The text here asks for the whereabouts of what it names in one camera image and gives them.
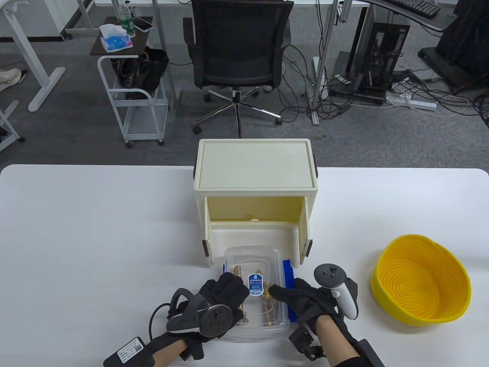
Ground person's left hand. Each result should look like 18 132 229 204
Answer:
166 272 250 341

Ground person's right hand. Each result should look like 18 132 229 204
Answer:
268 277 359 334

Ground pile of gold chess pieces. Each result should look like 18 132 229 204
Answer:
231 264 281 327

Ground clear lid with blue label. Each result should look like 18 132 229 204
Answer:
223 245 290 333

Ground clear plastic box blue clips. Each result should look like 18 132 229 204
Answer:
222 245 295 343

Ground yellow woven basket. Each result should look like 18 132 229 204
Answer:
371 234 472 326

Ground cream plastic cabinet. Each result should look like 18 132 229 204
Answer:
193 138 319 268

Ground person's right forearm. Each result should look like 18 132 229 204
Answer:
317 315 361 367

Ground person's left forearm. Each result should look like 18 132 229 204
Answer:
151 338 189 367

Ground black battery pack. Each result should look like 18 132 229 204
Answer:
103 336 153 367
357 340 384 367

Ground white power strip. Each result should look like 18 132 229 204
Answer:
386 96 438 111

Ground black bag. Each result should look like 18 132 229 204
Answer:
112 47 170 101

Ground black office chair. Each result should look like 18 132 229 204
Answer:
183 0 295 139

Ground brown side table top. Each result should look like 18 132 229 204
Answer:
90 16 154 57

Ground white desk leg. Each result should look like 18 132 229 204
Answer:
0 0 66 112

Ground black computer tower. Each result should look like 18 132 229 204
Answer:
329 22 411 106

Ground blue tissue pack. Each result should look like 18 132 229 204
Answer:
99 24 134 52

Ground grey desk leg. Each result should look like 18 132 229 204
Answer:
151 0 180 125

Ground green water bottle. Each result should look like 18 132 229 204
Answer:
117 0 136 38

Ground dark curved desk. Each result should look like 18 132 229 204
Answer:
369 0 455 37

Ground black keyboard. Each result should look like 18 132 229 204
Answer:
395 0 442 18

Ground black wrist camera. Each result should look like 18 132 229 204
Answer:
288 325 325 362
180 338 206 361

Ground black glove cable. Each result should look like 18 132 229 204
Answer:
148 303 173 339

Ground tangle of black cables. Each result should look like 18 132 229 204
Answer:
279 0 489 127

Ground white wire cart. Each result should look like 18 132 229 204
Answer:
97 54 169 149

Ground aluminium post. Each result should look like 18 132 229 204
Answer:
309 0 340 126

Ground white desk frame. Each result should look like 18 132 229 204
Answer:
0 100 26 151

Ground white storage pedestal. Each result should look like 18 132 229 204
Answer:
11 0 74 41

